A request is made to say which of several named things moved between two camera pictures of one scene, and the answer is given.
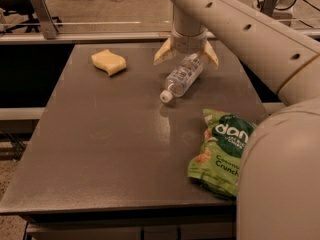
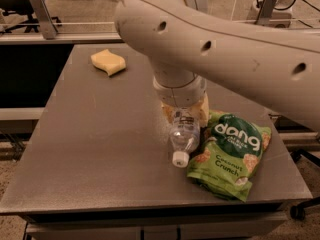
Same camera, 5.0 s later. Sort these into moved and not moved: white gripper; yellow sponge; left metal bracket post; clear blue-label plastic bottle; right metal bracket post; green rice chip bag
Moved: clear blue-label plastic bottle; white gripper
Not moved: green rice chip bag; yellow sponge; right metal bracket post; left metal bracket post
